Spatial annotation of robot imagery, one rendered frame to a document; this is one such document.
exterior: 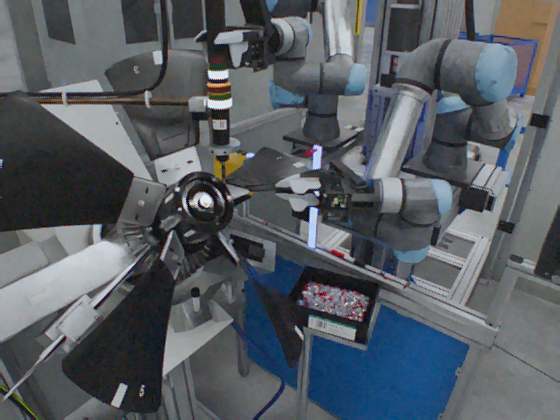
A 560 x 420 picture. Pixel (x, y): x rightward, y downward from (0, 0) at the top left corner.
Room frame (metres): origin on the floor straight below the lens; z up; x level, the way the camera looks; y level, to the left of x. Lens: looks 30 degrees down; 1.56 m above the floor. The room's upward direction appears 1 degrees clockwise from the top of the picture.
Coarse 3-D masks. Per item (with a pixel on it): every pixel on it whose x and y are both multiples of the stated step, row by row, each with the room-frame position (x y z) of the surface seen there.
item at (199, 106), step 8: (192, 104) 0.72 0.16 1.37; (200, 104) 0.72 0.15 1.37; (192, 112) 0.72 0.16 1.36; (200, 112) 0.72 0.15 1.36; (208, 112) 0.73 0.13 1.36; (200, 120) 0.72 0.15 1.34; (208, 120) 0.72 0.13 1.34; (200, 128) 0.72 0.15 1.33; (208, 128) 0.72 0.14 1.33; (200, 136) 0.72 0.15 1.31; (208, 136) 0.72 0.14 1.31; (208, 144) 0.72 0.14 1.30; (232, 144) 0.73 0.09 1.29; (208, 152) 0.71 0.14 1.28; (216, 152) 0.70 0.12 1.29; (224, 152) 0.70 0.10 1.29; (232, 152) 0.71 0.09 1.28
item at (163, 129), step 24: (120, 72) 0.84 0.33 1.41; (144, 72) 0.84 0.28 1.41; (168, 72) 0.84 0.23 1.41; (192, 72) 0.85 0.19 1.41; (120, 96) 0.81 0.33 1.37; (144, 96) 0.81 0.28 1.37; (168, 96) 0.80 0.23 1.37; (192, 96) 0.81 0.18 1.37; (144, 120) 0.78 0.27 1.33; (168, 120) 0.77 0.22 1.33; (192, 120) 0.77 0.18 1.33; (144, 144) 0.75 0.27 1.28; (168, 144) 0.74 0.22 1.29; (192, 144) 0.74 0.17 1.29
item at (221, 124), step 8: (216, 112) 0.72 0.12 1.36; (224, 112) 0.72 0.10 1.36; (216, 120) 0.72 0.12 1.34; (224, 120) 0.72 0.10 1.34; (216, 128) 0.72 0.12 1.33; (224, 128) 0.72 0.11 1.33; (216, 136) 0.72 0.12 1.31; (224, 136) 0.72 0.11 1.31; (216, 144) 0.72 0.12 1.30; (224, 144) 0.72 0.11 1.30; (224, 160) 0.73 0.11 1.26
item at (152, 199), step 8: (136, 184) 0.62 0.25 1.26; (144, 184) 0.62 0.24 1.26; (152, 184) 0.63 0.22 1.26; (160, 184) 0.64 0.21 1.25; (128, 192) 0.61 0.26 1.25; (136, 192) 0.62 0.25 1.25; (144, 192) 0.62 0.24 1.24; (152, 192) 0.63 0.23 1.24; (160, 192) 0.64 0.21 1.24; (128, 200) 0.61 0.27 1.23; (136, 200) 0.62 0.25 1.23; (144, 200) 0.62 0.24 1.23; (152, 200) 0.63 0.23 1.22; (160, 200) 0.63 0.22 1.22; (128, 208) 0.61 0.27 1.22; (136, 208) 0.62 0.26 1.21; (144, 208) 0.62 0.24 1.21; (152, 208) 0.63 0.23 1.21; (120, 216) 0.60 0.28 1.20; (128, 216) 0.61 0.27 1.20; (144, 216) 0.62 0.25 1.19; (152, 216) 0.63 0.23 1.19; (136, 224) 0.62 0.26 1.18; (144, 224) 0.62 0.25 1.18
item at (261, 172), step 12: (252, 156) 0.93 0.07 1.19; (264, 156) 0.94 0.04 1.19; (288, 156) 0.95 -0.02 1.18; (240, 168) 0.86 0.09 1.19; (252, 168) 0.86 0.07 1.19; (264, 168) 0.86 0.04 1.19; (276, 168) 0.87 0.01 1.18; (288, 168) 0.88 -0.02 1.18; (300, 168) 0.90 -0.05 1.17; (228, 180) 0.78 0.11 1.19; (240, 180) 0.79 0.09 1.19; (252, 180) 0.78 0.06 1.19; (264, 180) 0.79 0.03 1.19; (276, 180) 0.80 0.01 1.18
